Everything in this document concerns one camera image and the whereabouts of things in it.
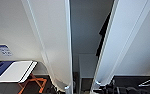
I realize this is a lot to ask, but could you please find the white door handle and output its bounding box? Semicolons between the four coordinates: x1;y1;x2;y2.
64;83;73;92

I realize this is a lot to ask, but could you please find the white inner wardrobe shelf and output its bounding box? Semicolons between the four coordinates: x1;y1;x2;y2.
78;53;100;80

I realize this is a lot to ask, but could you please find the black hanging garment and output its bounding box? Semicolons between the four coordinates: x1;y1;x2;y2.
95;12;113;61

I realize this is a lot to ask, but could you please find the orange folding stand frame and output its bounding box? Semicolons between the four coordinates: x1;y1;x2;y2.
17;74;48;94

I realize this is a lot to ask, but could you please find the blue and white wall sign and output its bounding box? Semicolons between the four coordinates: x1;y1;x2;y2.
0;44;13;57

